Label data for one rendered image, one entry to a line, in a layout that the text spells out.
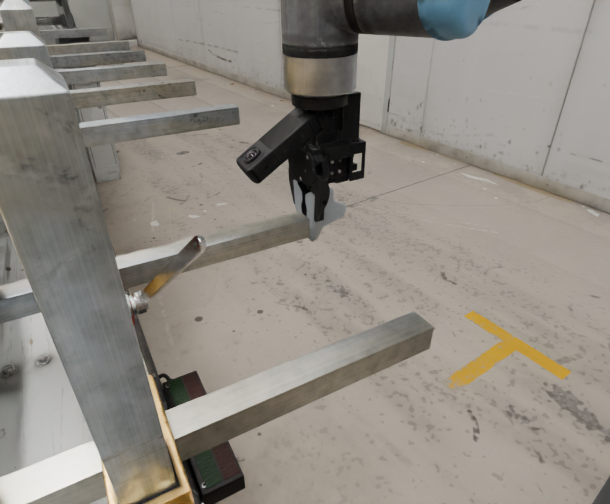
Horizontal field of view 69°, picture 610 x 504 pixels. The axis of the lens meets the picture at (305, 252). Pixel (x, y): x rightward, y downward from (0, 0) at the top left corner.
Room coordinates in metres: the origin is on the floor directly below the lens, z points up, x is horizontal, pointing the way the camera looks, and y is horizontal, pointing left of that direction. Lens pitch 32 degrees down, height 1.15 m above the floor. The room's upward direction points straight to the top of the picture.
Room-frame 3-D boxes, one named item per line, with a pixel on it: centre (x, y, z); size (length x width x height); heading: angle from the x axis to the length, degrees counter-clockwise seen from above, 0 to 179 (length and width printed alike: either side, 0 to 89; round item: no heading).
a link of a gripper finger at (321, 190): (0.55, -0.01, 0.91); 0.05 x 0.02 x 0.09; 29
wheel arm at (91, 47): (1.57, 0.76, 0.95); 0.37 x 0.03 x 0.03; 119
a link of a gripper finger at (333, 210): (0.57, -0.03, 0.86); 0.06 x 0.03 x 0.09; 119
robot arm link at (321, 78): (0.58, -0.02, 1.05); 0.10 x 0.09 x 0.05; 29
